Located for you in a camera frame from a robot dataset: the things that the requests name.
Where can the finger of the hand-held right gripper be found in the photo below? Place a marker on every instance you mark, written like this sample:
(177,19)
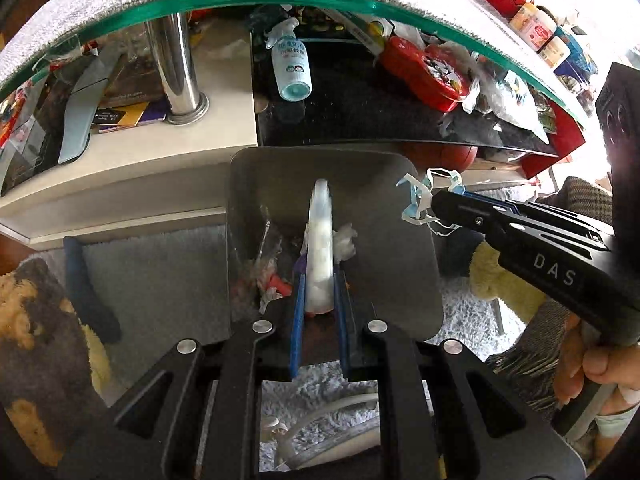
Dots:
(550,224)
(465,212)

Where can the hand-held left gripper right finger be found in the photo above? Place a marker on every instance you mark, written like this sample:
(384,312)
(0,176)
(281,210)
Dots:
(342,325)

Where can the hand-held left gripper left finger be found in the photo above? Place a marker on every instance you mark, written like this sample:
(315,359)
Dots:
(298,325)

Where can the blue face mask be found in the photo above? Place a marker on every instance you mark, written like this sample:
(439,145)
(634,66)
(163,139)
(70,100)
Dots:
(422,200)

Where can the white plastic wrapper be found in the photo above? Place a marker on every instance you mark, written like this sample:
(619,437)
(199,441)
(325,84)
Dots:
(320,240)

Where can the grey square trash bin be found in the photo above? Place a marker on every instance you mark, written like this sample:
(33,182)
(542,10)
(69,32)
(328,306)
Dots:
(380,240)

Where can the person's right hand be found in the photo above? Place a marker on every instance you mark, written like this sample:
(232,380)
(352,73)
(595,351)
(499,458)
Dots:
(600,365)

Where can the orange crumpled wrapper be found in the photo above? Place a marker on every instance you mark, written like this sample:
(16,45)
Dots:
(279,287)

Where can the brown basketball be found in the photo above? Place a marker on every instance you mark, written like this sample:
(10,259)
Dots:
(440,156)

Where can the yellow plush toy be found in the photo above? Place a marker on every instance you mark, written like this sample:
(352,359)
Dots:
(500,280)

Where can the clear plastic wrapper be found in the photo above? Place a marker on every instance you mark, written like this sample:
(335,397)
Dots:
(260,260)

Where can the white crumpled tissue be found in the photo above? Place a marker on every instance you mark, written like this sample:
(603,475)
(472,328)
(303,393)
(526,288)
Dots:
(345,245)

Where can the black cloth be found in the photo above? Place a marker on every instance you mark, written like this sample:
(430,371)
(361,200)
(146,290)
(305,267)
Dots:
(475,130)

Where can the white plastic bags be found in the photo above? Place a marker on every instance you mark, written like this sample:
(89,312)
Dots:
(505,95)

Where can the grey shaggy rug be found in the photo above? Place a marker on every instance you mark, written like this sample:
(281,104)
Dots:
(165,280)

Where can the blue box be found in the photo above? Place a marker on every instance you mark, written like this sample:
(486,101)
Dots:
(575,60)

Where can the small cream jar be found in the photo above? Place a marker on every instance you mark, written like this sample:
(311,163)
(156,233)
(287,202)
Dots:
(554,51)

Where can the white low table shelf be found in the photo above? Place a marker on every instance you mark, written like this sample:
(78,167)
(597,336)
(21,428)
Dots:
(175,170)

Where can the light blue spray bottle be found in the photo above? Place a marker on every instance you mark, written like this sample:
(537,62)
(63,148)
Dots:
(292,67)

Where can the purple booklet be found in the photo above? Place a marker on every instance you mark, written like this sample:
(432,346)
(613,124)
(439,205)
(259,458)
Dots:
(155,112)

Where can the brown bear print blanket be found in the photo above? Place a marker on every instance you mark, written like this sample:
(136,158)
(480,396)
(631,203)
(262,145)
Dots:
(35,340)

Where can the yellow and black card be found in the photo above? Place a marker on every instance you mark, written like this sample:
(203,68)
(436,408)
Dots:
(120,117)

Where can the chrome table leg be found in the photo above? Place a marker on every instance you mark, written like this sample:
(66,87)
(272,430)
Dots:
(175,75)

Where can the grey blue shoehorn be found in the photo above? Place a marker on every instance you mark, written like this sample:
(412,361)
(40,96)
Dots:
(80,115)

